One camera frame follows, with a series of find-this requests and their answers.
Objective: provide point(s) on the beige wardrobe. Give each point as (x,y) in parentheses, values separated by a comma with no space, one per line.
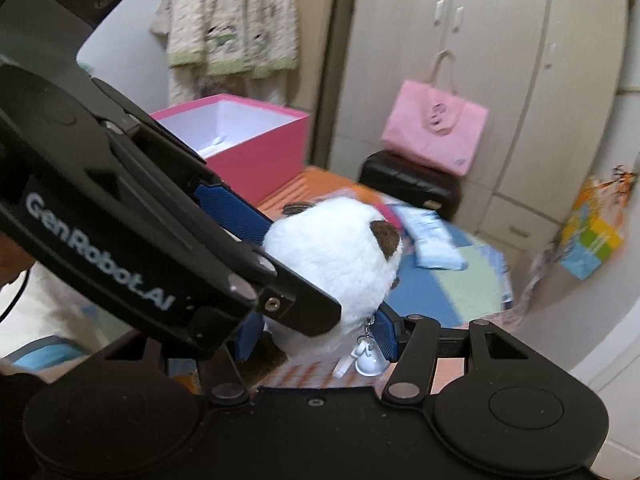
(500,85)

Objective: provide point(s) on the checked colourful blanket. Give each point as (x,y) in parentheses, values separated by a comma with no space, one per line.
(450,295)

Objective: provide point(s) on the colourful gift bag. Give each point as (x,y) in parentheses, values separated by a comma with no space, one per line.
(590,240)

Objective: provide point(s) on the white bedding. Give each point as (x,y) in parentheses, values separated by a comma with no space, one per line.
(60,310)

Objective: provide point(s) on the pink tote bag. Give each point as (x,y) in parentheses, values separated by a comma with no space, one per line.
(432,125)

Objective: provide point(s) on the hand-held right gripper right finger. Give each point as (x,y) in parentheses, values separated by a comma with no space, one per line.
(387,332)

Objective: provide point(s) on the light blue tissue pack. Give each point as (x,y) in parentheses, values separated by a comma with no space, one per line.
(432,240)

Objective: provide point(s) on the white brown-eared plush toy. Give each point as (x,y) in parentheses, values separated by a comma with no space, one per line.
(335,260)

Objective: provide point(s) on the pink cardboard box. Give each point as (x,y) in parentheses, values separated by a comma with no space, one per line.
(260,160)

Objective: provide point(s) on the black leather stool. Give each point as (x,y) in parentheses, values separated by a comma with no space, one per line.
(405,185)

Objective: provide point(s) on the cream fluffy hanging robe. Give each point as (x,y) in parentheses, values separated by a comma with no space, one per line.
(230,15)

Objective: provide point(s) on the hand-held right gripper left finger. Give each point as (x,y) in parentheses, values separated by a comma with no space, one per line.
(250,337)

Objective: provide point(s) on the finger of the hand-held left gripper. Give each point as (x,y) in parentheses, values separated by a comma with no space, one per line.
(230,205)
(295,300)

